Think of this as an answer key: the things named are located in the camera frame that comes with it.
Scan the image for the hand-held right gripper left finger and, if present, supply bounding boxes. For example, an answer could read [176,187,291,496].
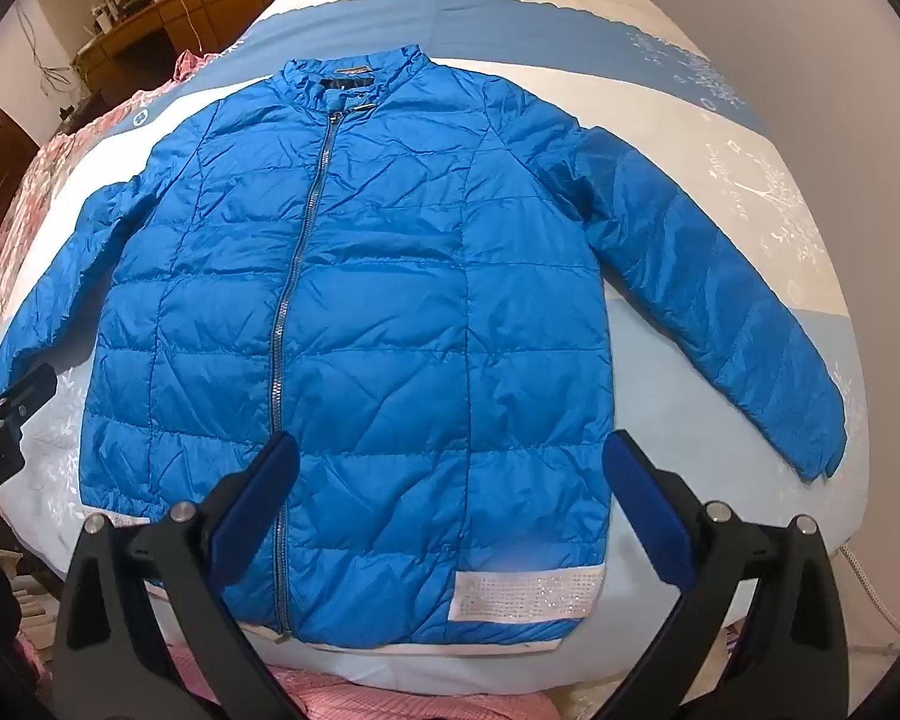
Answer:
[51,431,301,720]

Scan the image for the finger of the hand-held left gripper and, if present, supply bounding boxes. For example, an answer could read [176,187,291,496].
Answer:
[0,362,59,430]

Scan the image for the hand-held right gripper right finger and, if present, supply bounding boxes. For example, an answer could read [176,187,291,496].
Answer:
[602,429,850,720]

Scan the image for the blue puffer jacket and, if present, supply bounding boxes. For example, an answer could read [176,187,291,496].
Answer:
[0,52,850,650]

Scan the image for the pink floral quilt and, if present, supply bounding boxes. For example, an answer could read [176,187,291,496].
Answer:
[0,49,226,361]

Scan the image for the pink cloth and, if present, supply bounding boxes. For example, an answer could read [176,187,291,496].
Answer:
[157,641,646,720]

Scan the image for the wooden desk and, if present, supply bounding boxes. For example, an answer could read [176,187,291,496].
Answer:
[75,0,218,91]

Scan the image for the blue white patterned bedsheet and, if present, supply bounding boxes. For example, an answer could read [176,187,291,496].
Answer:
[0,0,900,691]

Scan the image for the black wall cables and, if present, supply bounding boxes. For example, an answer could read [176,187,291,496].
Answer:
[13,0,83,95]

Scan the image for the white charging cable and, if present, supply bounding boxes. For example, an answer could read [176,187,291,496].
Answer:
[178,0,205,53]

